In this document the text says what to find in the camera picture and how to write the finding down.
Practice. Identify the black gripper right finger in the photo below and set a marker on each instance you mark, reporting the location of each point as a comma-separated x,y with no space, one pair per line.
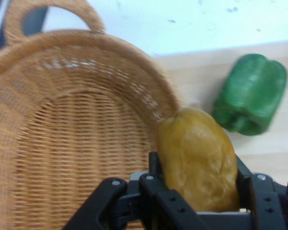
266,203

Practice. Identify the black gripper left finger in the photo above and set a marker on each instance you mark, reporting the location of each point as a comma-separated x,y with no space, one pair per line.
163,206

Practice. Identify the yellow-brown potato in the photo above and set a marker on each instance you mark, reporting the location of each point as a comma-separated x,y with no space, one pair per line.
199,163

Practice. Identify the wooden cutting board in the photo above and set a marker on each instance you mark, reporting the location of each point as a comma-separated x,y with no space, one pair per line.
266,153

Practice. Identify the green bell pepper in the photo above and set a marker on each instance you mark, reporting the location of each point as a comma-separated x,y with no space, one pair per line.
252,95

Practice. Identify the woven wicker basket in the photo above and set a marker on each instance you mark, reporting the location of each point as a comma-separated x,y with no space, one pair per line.
74,131

